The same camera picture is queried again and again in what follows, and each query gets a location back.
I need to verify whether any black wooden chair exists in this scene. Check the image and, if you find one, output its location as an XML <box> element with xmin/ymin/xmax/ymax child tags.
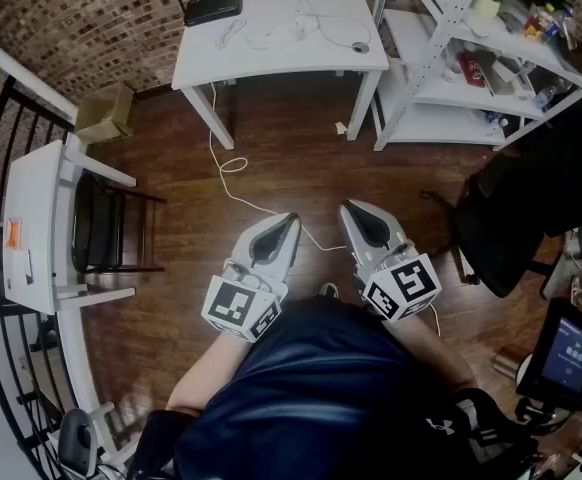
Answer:
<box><xmin>69</xmin><ymin>171</ymin><xmax>168</xmax><ymax>275</ymax></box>

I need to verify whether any white table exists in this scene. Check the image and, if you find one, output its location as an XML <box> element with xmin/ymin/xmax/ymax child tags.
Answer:
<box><xmin>170</xmin><ymin>0</ymin><xmax>390</xmax><ymax>152</ymax></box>

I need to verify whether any person's right forearm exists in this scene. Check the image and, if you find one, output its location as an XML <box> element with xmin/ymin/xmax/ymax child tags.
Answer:
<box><xmin>383</xmin><ymin>305</ymin><xmax>480</xmax><ymax>395</ymax></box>

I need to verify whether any cardboard box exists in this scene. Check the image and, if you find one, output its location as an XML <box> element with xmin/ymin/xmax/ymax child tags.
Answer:
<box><xmin>73</xmin><ymin>82</ymin><xmax>136</xmax><ymax>145</ymax></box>

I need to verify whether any white handrail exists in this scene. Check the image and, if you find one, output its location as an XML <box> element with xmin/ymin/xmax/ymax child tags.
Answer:
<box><xmin>0</xmin><ymin>22</ymin><xmax>80</xmax><ymax>122</ymax></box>

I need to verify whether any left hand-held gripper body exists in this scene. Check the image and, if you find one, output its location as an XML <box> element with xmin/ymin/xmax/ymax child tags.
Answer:
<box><xmin>200</xmin><ymin>257</ymin><xmax>290</xmax><ymax>344</ymax></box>

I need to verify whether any red box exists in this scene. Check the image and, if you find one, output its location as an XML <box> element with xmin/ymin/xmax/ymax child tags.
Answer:
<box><xmin>457</xmin><ymin>50</ymin><xmax>493</xmax><ymax>90</ymax></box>

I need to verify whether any orange label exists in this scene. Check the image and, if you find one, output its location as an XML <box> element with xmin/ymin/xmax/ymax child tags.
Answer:
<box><xmin>4</xmin><ymin>216</ymin><xmax>24</xmax><ymax>250</ymax></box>

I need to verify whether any black tablet stand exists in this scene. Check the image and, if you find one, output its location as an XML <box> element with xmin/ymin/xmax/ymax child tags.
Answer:
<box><xmin>514</xmin><ymin>390</ymin><xmax>582</xmax><ymax>437</ymax></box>

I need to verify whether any long white power cord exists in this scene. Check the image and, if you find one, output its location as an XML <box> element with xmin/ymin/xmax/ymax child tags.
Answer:
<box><xmin>207</xmin><ymin>81</ymin><xmax>443</xmax><ymax>338</ymax></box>

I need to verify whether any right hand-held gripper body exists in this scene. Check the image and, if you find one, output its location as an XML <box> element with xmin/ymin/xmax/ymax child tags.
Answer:
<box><xmin>355</xmin><ymin>241</ymin><xmax>442</xmax><ymax>323</ymax></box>

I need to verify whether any black tablet with lit screen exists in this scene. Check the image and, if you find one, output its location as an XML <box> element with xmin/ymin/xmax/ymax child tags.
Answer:
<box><xmin>515</xmin><ymin>296</ymin><xmax>582</xmax><ymax>403</ymax></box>

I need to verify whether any white charger cable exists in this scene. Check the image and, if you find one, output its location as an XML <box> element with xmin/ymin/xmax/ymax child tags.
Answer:
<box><xmin>295</xmin><ymin>0</ymin><xmax>373</xmax><ymax>50</ymax></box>

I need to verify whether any black office chair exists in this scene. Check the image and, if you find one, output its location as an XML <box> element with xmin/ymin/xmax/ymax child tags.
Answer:
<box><xmin>450</xmin><ymin>67</ymin><xmax>582</xmax><ymax>300</ymax></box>

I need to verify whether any clear plastic water bottle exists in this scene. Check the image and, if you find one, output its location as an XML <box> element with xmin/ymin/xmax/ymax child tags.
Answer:
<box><xmin>531</xmin><ymin>80</ymin><xmax>571</xmax><ymax>113</ymax></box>

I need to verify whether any person's left forearm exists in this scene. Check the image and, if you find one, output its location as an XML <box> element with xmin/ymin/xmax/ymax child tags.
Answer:
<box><xmin>164</xmin><ymin>331</ymin><xmax>253</xmax><ymax>415</ymax></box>

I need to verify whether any coiled white cable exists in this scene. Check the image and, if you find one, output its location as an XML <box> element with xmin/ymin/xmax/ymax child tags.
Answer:
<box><xmin>214</xmin><ymin>17</ymin><xmax>249</xmax><ymax>51</ymax></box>

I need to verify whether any white side desk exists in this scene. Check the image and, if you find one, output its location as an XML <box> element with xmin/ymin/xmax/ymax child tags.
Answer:
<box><xmin>2</xmin><ymin>134</ymin><xmax>138</xmax><ymax>472</ymax></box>

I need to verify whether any grey handheld device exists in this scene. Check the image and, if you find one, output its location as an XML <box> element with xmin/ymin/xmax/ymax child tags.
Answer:
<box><xmin>57</xmin><ymin>407</ymin><xmax>101</xmax><ymax>478</ymax></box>

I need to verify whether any person's navy shirt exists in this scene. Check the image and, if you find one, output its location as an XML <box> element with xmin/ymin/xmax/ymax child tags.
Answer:
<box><xmin>173</xmin><ymin>295</ymin><xmax>472</xmax><ymax>480</ymax></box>

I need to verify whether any white metal shelf rack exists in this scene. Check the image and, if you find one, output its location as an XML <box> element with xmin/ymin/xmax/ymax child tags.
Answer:
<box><xmin>372</xmin><ymin>0</ymin><xmax>582</xmax><ymax>152</ymax></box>

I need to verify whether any white power strip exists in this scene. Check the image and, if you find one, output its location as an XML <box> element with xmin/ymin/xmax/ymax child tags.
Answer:
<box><xmin>243</xmin><ymin>17</ymin><xmax>320</xmax><ymax>52</ymax></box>

